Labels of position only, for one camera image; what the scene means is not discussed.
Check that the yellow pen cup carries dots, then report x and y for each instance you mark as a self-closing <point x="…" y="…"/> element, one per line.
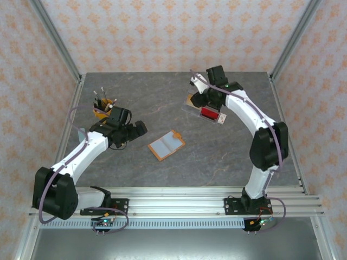
<point x="99" y="115"/>

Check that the small circuit board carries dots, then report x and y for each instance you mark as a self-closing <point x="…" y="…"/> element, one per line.
<point x="104" y="222"/>
<point x="261" y="222"/>

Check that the black marker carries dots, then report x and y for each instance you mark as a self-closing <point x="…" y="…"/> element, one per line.
<point x="97" y="104"/>

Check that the light blue ruler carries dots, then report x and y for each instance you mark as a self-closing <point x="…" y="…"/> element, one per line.
<point x="80" y="142"/>

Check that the clear acrylic card organizer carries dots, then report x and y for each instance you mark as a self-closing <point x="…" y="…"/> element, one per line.
<point x="189" y="110"/>

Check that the aluminium extrusion base beam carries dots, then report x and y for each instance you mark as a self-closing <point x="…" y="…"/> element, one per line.
<point x="176" y="203"/>

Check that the thin metal-tipped pen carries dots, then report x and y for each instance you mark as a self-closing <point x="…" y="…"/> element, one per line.
<point x="103" y="94"/>
<point x="97" y="98"/>

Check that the aluminium frame post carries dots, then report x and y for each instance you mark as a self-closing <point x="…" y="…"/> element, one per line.
<point x="295" y="38"/>
<point x="55" y="38"/>

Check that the aluminium table side rail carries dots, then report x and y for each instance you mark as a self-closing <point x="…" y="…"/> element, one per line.
<point x="280" y="108"/>
<point x="76" y="94"/>

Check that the grey metal shelf panel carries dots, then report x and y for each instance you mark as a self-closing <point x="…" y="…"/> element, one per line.
<point x="176" y="243"/>

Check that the tan card stack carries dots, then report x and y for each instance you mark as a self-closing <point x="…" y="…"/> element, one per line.
<point x="190" y="103"/>

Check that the pencil with white eraser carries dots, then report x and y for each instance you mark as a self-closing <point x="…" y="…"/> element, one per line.
<point x="114" y="103"/>

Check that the red card stack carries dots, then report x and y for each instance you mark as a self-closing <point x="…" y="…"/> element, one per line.
<point x="209" y="113"/>

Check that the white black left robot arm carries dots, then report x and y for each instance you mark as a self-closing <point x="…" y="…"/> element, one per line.
<point x="78" y="157"/>

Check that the small white box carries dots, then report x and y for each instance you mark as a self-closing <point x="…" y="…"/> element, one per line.
<point x="222" y="118"/>

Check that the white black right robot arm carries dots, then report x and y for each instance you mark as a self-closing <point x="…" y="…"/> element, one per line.
<point x="246" y="111"/>

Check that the white marker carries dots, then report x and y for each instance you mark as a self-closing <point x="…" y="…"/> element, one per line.
<point x="108" y="106"/>

